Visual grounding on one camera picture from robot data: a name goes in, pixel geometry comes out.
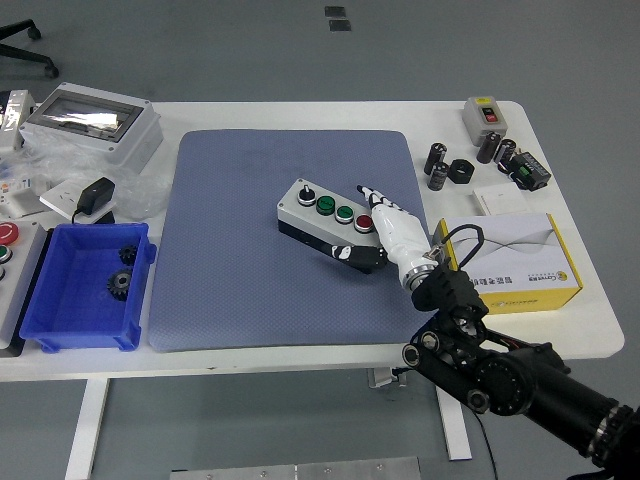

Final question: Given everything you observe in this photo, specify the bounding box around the grey black-red switch box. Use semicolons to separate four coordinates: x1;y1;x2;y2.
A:
460;95;510;147

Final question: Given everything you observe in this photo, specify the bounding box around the silver metal plate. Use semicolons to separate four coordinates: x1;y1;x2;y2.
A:
169;456;422;480

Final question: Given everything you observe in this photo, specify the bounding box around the clear plastic bag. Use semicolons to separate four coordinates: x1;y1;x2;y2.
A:
0;134;171;221

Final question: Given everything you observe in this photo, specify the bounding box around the black floor cable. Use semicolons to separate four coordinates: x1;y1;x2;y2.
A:
472;413;499;480

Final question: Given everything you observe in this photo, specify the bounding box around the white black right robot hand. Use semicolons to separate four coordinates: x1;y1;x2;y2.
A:
319;184;434;291

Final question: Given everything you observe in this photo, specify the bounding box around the white electrical device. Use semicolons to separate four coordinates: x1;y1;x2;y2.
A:
0;89;36;154

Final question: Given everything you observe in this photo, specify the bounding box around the black cylindrical capacitor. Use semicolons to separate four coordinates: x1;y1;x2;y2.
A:
475;130;503;165
494;138;518;171
423;141;448;176
427;160;450;192

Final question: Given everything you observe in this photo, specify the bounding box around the black power adapter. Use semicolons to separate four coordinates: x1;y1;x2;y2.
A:
71;176;117;225

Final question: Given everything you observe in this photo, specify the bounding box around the grey emergency-stop control box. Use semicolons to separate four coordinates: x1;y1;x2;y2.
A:
0;221;49;357

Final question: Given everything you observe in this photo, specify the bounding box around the black office chair base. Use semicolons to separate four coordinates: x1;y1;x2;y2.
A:
0;18;60;80

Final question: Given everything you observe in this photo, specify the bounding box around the white wall switch plate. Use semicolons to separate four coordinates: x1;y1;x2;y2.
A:
472;183;530;216

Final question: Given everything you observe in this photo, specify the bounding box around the white table leg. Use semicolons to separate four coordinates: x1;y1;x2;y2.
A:
64;378;110;480
434;387;474;462

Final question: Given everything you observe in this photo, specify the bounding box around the blue plastic bin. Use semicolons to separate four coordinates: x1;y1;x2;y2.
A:
18;222;158;354

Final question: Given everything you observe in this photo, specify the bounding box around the large black gear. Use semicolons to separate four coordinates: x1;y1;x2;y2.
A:
106;267;135;303

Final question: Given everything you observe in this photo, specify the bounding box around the white wall socket plate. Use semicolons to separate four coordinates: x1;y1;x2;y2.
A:
38;179;115;225

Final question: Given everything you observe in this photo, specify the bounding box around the grey four-button control box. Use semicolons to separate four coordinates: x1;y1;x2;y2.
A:
276;178;389;275

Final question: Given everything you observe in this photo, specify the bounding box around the blue-grey table mat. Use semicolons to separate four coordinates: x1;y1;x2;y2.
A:
148;128;446;354

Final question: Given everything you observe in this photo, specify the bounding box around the black hexagonal nut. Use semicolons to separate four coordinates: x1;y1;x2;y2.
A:
447;158;475;185

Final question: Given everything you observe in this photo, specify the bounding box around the white small packaging box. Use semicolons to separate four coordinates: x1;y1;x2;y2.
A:
0;174;46;220

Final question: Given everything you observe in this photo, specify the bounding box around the grey clear-lid distribution box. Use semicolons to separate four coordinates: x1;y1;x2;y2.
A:
18;82;165;175

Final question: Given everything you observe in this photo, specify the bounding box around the black green-terminal module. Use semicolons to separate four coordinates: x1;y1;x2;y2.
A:
508;152;552;192

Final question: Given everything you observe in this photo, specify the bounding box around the grey under-table bracket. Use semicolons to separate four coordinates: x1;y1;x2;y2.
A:
367;367;409;390

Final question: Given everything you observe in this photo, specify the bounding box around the yellow white cardboard box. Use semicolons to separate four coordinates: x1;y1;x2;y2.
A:
432;212;584;316

